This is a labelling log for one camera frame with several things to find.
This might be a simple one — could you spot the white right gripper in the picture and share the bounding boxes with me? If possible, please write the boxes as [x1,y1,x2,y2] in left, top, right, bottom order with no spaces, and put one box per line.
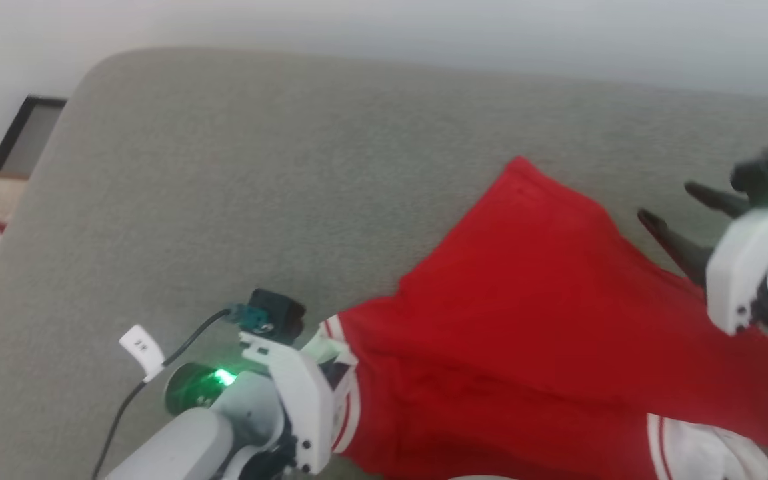
[637,181,768,336]

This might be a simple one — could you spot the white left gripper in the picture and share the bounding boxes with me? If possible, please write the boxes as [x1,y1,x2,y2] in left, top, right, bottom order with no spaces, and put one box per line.
[237,330,358,475]

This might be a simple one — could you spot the red and white garment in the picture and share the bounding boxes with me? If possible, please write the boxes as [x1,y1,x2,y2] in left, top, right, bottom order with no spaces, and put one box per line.
[317,155,768,480]

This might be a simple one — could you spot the grey fabric sofa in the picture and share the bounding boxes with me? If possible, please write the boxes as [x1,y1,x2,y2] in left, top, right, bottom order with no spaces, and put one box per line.
[0,47,768,480]

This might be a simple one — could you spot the black framed panel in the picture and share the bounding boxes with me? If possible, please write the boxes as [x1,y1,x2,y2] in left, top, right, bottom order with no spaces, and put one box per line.
[0,95,69,176]

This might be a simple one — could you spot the white cable tag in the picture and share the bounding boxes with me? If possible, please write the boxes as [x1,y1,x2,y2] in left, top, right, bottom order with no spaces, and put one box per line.
[119,325,166,383]

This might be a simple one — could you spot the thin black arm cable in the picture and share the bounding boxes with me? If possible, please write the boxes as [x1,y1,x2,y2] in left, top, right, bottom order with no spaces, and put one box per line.
[91,308,233,480]

